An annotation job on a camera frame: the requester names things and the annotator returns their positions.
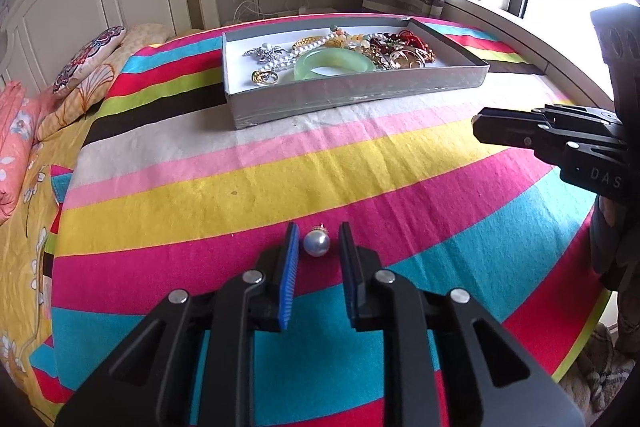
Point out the embroidered flower pillow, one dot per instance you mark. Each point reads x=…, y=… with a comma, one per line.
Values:
x=90, y=59

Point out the pink floral pillow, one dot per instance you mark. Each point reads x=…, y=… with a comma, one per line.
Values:
x=17, y=142

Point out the wide gold bangle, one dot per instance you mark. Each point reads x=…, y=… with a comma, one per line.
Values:
x=406, y=59

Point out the white nightstand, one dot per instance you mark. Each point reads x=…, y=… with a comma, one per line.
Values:
x=280, y=17

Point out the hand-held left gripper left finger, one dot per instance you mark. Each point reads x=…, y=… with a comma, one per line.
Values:
x=289, y=277

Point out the gold hair clip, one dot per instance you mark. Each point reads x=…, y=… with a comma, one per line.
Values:
x=307, y=42

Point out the silver pearl brooch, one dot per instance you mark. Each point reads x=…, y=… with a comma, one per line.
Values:
x=265, y=52

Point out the white window sill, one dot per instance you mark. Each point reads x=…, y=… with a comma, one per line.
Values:
x=525, y=47

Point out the grey jewelry box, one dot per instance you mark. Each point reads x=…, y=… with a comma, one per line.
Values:
x=280, y=99

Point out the green jade bangle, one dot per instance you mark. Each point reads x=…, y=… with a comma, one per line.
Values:
x=305, y=68

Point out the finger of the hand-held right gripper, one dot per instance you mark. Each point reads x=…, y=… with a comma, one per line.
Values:
x=505, y=127

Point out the yellow floral pillow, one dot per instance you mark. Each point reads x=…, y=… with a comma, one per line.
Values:
x=125, y=52

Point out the white pearl pendant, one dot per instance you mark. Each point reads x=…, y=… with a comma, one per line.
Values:
x=315, y=243

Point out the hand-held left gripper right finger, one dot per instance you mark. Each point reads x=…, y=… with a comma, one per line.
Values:
x=351, y=279

